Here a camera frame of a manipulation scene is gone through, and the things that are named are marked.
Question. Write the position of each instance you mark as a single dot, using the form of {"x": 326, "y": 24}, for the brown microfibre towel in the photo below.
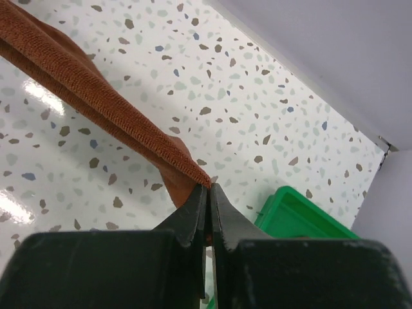
{"x": 75, "y": 154}

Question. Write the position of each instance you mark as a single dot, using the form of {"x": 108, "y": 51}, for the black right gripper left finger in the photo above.
{"x": 159, "y": 268}

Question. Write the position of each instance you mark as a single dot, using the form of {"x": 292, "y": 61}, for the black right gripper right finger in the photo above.
{"x": 374, "y": 278}

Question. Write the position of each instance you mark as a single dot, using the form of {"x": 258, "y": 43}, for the green plastic tray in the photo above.
{"x": 299, "y": 215}

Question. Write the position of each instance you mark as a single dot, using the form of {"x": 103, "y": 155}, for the metal corner bracket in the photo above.
{"x": 390, "y": 148}

